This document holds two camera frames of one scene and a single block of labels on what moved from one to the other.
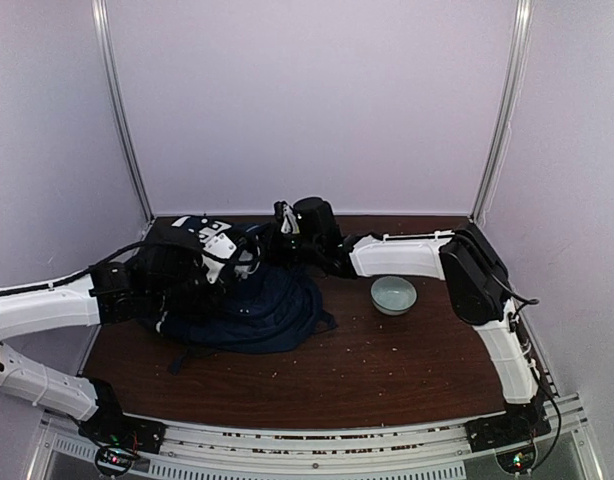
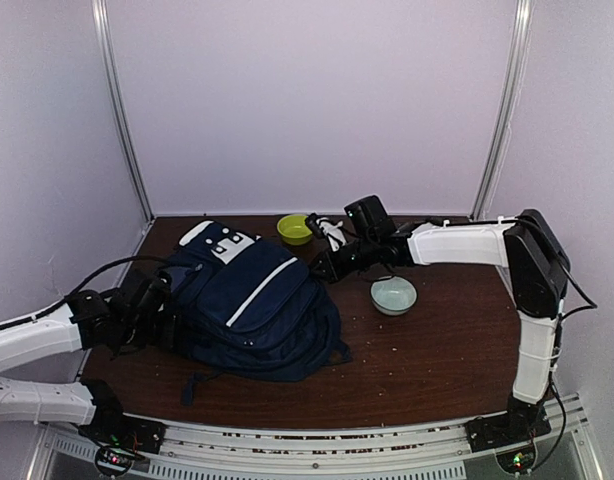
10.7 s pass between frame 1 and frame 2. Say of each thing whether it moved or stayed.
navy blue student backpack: moved
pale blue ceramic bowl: stayed
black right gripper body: moved
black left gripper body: moved
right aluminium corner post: stayed
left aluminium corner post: stayed
